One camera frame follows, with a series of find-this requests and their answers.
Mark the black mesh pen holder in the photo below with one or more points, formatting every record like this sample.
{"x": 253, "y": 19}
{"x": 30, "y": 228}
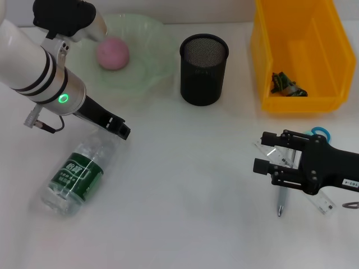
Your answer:
{"x": 202, "y": 81}

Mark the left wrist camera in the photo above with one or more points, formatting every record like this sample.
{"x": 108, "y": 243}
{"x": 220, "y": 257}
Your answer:
{"x": 64, "y": 16}

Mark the blue scissors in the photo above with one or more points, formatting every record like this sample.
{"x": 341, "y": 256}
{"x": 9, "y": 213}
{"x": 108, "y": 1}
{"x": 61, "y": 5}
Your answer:
{"x": 321, "y": 130}

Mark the yellow plastic bin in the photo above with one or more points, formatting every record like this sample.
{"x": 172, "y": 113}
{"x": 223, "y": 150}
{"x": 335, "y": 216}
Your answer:
{"x": 303, "y": 42}

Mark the pink toy peach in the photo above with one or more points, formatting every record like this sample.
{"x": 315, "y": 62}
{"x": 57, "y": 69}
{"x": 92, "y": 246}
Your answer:
{"x": 113, "y": 54}

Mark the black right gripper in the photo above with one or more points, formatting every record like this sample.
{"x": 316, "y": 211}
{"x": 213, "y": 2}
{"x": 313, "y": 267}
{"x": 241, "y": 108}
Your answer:
{"x": 325, "y": 165}

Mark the transparent plastic ruler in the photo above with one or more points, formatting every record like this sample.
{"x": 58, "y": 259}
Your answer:
{"x": 322, "y": 203}

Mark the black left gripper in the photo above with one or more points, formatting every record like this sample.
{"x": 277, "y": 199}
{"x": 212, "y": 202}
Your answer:
{"x": 94, "y": 112}

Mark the translucent green fruit plate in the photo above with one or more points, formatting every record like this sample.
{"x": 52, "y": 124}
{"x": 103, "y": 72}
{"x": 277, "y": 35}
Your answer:
{"x": 151, "y": 56}

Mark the green plastic wrapper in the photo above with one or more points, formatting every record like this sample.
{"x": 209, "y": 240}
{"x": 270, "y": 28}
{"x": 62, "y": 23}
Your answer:
{"x": 286, "y": 85}

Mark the clear green-label water bottle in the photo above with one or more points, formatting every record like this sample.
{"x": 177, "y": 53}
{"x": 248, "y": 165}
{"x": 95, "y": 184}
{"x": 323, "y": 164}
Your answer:
{"x": 81, "y": 173}

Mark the grey white pen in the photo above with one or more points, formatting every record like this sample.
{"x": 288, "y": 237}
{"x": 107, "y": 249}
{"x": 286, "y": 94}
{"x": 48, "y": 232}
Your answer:
{"x": 282, "y": 201}

